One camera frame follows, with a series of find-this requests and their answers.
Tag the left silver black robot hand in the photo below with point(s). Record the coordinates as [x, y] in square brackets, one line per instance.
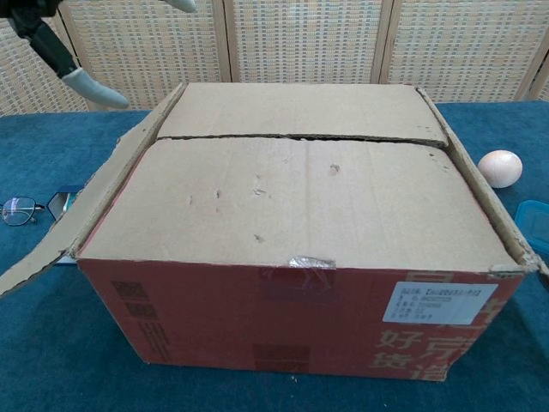
[47, 38]

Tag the red printed cardboard box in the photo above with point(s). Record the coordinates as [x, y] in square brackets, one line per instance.
[257, 322]

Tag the teal blue tablecloth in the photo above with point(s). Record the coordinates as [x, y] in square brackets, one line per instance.
[51, 343]

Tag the blue glasses case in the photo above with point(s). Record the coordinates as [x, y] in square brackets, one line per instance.
[58, 204]

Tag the teal cleaning cloth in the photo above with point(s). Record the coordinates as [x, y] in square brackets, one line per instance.
[72, 204]

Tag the thin-framed eyeglasses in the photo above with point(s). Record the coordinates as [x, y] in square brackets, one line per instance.
[17, 211]

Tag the woven rattan folding screen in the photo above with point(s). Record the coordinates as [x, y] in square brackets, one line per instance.
[300, 43]

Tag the beige wooden egg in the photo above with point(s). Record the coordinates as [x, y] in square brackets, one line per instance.
[500, 169]

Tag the clear blue plastic container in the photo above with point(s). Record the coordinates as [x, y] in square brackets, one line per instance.
[534, 227]

